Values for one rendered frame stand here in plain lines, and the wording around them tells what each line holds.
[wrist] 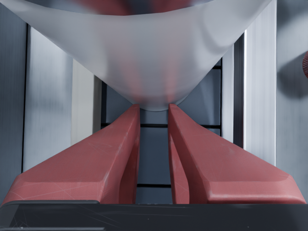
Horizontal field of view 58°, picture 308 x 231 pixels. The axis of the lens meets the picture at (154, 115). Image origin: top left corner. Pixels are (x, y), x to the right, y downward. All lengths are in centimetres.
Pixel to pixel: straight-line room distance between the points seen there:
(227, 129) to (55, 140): 14
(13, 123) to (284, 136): 22
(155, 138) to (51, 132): 10
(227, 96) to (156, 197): 8
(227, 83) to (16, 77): 16
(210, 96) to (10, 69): 15
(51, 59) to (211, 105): 14
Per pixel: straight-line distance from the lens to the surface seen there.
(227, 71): 19
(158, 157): 18
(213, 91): 18
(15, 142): 24
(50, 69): 25
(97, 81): 16
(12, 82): 24
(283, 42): 26
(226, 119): 19
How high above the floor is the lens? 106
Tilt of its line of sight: 87 degrees down
